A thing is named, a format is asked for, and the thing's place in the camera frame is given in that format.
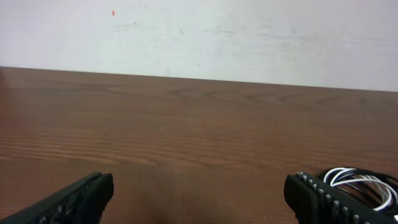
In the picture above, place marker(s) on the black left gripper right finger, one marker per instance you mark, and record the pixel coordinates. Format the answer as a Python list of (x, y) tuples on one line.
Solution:
[(314, 201)]

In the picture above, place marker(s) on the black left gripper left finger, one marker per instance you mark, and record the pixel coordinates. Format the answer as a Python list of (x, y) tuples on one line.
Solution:
[(83, 201)]

